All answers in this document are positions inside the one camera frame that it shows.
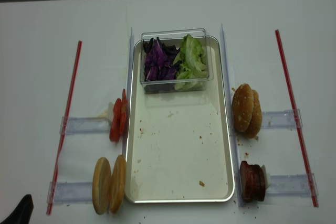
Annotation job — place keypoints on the rear tomato slice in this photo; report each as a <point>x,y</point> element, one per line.
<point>124,103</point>

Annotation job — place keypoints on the green lettuce leaves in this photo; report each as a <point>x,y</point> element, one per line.
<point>190,62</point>

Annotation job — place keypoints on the front right bun top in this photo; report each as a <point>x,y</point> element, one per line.
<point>242,107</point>

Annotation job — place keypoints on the bun half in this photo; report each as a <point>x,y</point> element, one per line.
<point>117,185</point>
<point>101,185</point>

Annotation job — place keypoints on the tomato slice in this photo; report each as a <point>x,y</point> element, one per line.
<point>118,121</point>
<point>124,103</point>

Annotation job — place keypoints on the purple cabbage pieces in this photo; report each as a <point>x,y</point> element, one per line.
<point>159,63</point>

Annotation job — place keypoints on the rear right bun top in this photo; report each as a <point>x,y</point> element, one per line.
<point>256,119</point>

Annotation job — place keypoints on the upper right clear channel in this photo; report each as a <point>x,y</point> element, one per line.
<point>287,119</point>

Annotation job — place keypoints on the rear meat patty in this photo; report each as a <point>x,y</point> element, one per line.
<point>259,183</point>

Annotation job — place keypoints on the front meat patty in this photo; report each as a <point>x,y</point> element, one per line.
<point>247,181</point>

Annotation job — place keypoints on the red strip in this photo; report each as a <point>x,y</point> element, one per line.
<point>62,137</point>
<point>294,108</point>

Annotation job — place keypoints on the meat patty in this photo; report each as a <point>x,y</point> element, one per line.
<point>247,181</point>
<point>259,183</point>

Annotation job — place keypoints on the clear plastic container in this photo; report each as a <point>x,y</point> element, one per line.
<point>170,38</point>

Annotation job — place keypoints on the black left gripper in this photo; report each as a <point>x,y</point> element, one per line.
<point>22,213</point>

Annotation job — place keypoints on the lower right clear channel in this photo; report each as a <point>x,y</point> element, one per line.
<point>302,185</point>

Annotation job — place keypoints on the left red strip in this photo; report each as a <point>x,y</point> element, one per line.
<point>62,137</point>

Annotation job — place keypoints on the right long clear rail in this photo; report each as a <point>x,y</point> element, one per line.
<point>232,133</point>

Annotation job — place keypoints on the right red strip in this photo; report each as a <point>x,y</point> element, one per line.
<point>294,108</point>

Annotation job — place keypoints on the white pusher block right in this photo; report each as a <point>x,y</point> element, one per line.
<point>265,178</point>

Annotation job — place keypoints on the lower left clear channel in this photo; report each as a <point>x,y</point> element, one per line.
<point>65,192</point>

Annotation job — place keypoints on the cream metal tray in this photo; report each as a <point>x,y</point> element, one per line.
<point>178,147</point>

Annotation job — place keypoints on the front tomato slice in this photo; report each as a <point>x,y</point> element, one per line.
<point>118,121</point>

